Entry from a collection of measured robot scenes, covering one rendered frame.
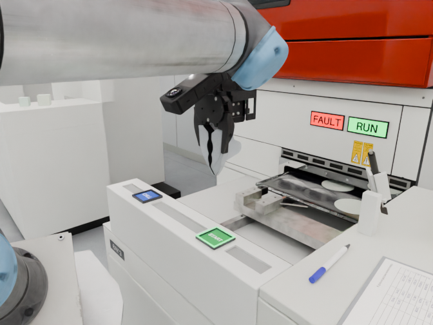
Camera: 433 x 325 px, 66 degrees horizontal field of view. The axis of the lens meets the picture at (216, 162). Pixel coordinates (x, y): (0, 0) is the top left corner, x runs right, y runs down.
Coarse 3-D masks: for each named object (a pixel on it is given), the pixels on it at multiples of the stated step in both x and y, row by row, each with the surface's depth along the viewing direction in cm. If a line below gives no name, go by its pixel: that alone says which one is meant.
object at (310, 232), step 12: (240, 204) 98; (252, 204) 97; (252, 216) 95; (264, 216) 91; (276, 216) 90; (288, 216) 90; (300, 216) 90; (276, 228) 88; (288, 228) 85; (300, 228) 84; (312, 228) 84; (324, 228) 84; (300, 240) 83; (312, 240) 80; (324, 240) 79
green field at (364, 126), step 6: (354, 120) 98; (360, 120) 96; (366, 120) 95; (354, 126) 98; (360, 126) 97; (366, 126) 96; (372, 126) 94; (378, 126) 93; (384, 126) 92; (360, 132) 97; (366, 132) 96; (372, 132) 95; (378, 132) 93; (384, 132) 92
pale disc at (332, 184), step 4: (328, 180) 110; (332, 180) 110; (324, 184) 107; (328, 184) 107; (332, 184) 107; (336, 184) 107; (340, 184) 107; (344, 184) 107; (348, 184) 107; (328, 188) 104; (332, 188) 104; (336, 188) 104; (340, 188) 104; (344, 188) 104; (348, 188) 104; (352, 188) 104
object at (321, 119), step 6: (312, 114) 108; (318, 114) 106; (324, 114) 105; (312, 120) 109; (318, 120) 107; (324, 120) 105; (330, 120) 104; (336, 120) 102; (342, 120) 101; (330, 126) 104; (336, 126) 103
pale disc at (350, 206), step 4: (340, 200) 96; (344, 200) 96; (348, 200) 96; (352, 200) 96; (356, 200) 96; (336, 204) 93; (340, 204) 93; (344, 204) 93; (348, 204) 93; (352, 204) 93; (356, 204) 93; (360, 204) 93; (340, 208) 90; (344, 208) 90; (348, 208) 90; (352, 208) 90; (356, 208) 90; (348, 212) 88; (352, 212) 88; (356, 212) 88
